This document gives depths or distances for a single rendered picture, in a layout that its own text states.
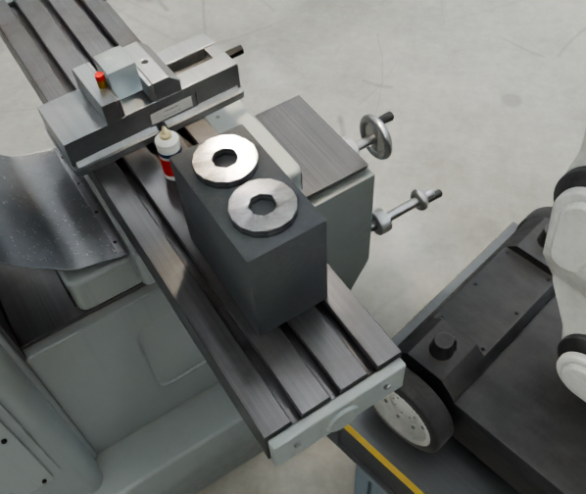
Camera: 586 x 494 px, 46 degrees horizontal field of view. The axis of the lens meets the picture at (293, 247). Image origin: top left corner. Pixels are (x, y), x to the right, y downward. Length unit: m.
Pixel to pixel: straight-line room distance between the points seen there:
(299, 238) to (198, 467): 0.98
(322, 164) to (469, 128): 1.20
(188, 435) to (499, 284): 0.81
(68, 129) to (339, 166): 0.56
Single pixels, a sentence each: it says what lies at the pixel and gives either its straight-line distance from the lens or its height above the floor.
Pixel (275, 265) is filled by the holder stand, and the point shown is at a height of 1.05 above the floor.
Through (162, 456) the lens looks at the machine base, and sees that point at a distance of 1.72.
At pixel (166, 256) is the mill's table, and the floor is 0.90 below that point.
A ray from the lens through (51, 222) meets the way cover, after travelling 1.28.
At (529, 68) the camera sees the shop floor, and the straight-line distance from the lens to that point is 2.91.
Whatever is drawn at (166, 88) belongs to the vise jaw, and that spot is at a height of 0.99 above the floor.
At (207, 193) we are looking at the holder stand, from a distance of 0.92.
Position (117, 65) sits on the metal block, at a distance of 1.23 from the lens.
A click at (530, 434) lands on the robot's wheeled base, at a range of 1.34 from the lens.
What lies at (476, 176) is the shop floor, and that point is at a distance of 2.45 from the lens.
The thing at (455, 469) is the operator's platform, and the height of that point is 0.40.
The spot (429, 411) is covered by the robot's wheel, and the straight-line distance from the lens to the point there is 1.31.
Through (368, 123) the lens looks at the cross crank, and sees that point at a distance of 1.67.
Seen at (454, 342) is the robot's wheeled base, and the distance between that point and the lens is 1.31.
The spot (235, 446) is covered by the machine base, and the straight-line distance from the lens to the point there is 1.76.
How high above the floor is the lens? 1.77
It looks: 53 degrees down
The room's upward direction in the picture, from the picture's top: 5 degrees counter-clockwise
